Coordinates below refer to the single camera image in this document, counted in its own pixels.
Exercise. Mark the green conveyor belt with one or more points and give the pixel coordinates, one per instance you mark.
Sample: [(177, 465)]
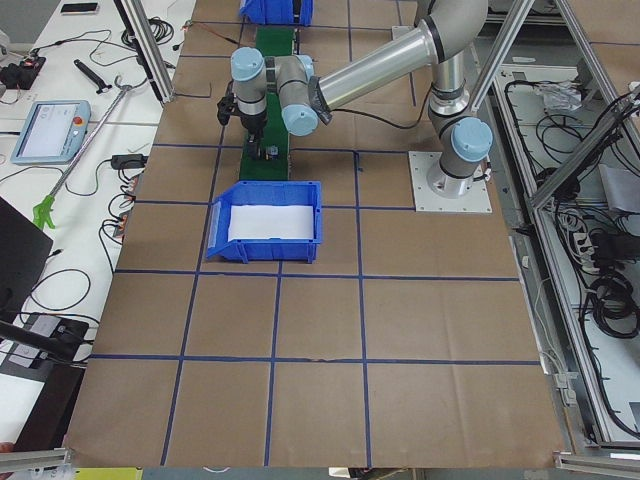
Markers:
[(271, 41)]

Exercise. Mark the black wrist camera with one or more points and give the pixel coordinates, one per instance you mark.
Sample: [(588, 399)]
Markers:
[(226, 109)]

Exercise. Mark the red push button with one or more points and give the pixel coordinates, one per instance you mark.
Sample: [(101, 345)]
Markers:
[(271, 153)]

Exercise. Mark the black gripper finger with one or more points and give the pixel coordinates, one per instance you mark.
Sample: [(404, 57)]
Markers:
[(253, 147)]

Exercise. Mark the green handled reacher grabber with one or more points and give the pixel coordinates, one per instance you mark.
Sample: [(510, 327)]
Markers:
[(42, 211)]

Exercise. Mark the blue empty bin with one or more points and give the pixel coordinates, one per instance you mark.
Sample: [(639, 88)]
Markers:
[(276, 193)]

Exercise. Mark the aluminium frame post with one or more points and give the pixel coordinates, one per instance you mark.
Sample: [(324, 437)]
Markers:
[(138, 28)]

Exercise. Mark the blue bin with buttons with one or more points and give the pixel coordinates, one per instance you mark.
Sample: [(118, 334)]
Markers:
[(278, 12)]

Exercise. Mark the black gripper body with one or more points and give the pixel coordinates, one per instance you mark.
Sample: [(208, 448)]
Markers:
[(253, 125)]

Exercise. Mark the teach pendant tablet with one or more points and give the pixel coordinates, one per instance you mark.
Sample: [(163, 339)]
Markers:
[(53, 133)]

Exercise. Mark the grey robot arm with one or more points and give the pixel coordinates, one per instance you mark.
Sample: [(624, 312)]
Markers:
[(262, 85)]

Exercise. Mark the white foam pad right bin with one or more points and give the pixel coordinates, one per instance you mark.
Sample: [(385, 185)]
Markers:
[(264, 222)]

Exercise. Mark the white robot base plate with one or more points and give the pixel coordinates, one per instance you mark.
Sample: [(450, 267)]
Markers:
[(434, 192)]

